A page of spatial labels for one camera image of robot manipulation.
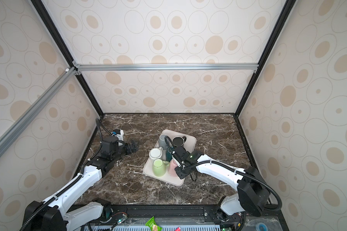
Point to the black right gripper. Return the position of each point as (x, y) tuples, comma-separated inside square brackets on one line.
[(177, 170)]

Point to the black mug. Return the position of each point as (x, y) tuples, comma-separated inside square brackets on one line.
[(179, 141)]

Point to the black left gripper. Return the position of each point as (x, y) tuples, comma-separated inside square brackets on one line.
[(130, 150)]

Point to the aluminium rail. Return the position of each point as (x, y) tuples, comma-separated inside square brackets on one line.
[(8, 138), (165, 67)]

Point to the blue tape roll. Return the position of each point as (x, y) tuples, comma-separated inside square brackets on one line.
[(261, 227)]

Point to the black corner frame post left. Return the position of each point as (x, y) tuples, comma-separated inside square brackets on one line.
[(56, 36)]

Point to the aluminium rail left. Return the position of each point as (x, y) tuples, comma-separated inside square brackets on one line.
[(8, 138)]

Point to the black corner frame post right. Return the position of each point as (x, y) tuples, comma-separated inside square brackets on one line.
[(288, 7)]

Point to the dark green faceted mug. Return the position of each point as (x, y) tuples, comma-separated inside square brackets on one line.
[(168, 154)]

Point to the light green mug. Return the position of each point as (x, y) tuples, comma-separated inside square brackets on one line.
[(159, 167)]

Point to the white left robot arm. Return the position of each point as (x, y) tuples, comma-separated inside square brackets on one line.
[(53, 213)]

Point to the grey mug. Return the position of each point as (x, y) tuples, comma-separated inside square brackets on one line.
[(161, 142)]

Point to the white mug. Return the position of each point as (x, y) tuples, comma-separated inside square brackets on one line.
[(156, 153)]

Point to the green snack packet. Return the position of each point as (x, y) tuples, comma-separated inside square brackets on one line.
[(151, 223)]

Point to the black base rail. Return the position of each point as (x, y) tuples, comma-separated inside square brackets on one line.
[(183, 218)]

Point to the pink faceted mug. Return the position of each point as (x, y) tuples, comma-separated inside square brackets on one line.
[(171, 171)]

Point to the black corner frame post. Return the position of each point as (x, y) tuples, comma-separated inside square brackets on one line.
[(56, 36), (288, 7)]

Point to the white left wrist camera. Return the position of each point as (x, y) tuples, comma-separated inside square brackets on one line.
[(118, 134)]

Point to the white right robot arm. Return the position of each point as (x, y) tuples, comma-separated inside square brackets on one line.
[(252, 196)]

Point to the aluminium rail back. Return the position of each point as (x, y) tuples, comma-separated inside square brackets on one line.
[(165, 67)]

